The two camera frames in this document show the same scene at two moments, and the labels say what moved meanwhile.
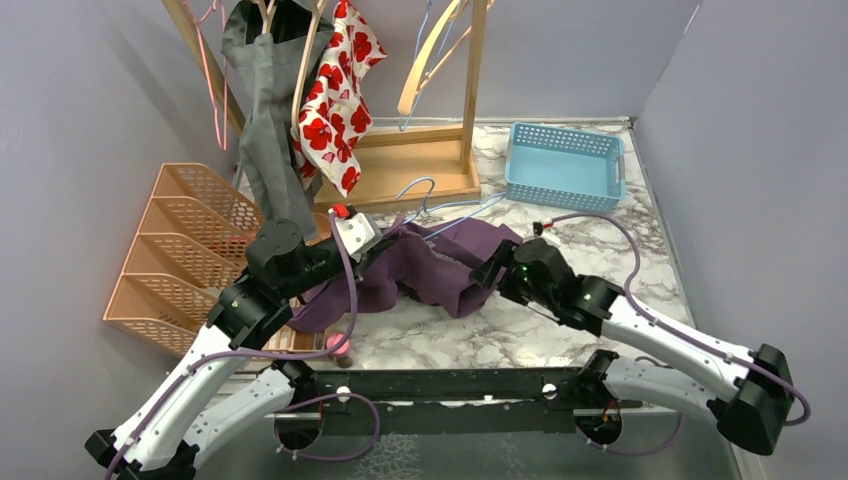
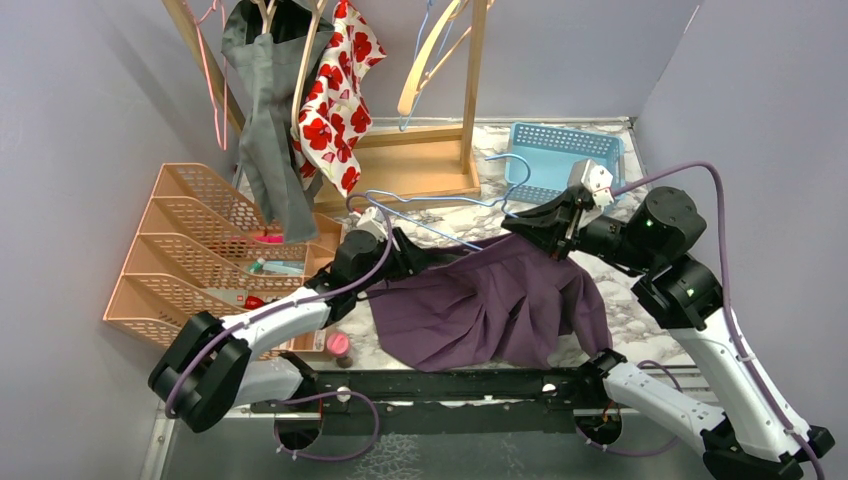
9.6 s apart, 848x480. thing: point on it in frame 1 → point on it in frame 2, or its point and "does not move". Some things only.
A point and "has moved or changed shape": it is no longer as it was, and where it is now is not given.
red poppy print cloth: [334, 116] does not move
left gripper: [371, 254] → [409, 259]
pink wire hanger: [197, 23] does not move
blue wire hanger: [425, 209] has moved or changed shape
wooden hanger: [303, 63] does not move
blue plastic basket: [566, 167] does not move
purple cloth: [434, 263] has moved or changed shape
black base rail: [466, 400] does not move
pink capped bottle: [341, 355] does not move
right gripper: [487, 272] → [549, 225]
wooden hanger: [267, 14] does not move
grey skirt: [271, 44] does not move
